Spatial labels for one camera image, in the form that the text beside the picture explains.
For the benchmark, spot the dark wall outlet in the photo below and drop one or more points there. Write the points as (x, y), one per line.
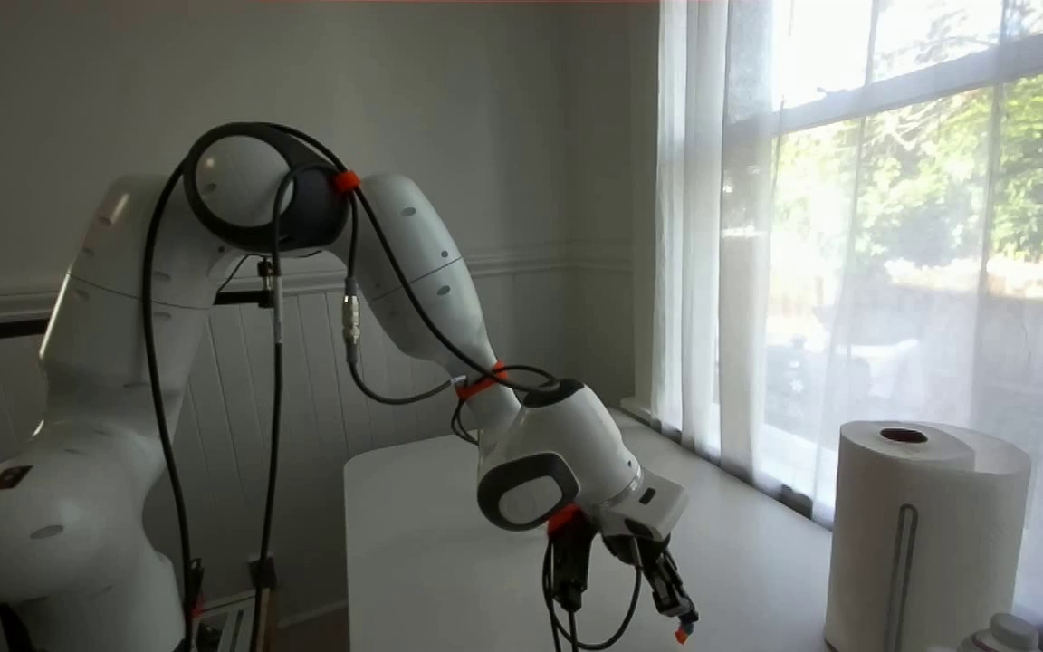
(264, 575)

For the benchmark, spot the sheer white curtain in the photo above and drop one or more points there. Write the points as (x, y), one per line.
(689, 241)

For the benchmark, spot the orange camera mount clip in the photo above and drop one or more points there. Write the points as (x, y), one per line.
(562, 519)

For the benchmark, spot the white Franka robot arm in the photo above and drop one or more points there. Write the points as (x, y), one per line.
(100, 362)

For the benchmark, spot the white framed board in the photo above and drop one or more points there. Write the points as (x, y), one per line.
(231, 625)

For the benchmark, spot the white framed window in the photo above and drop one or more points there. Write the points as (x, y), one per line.
(931, 217)

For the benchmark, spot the metal paper towel holder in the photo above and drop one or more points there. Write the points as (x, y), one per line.
(905, 581)

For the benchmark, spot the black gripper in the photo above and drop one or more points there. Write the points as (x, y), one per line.
(636, 543)

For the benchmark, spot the white paper towel roll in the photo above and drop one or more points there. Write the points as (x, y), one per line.
(925, 529)

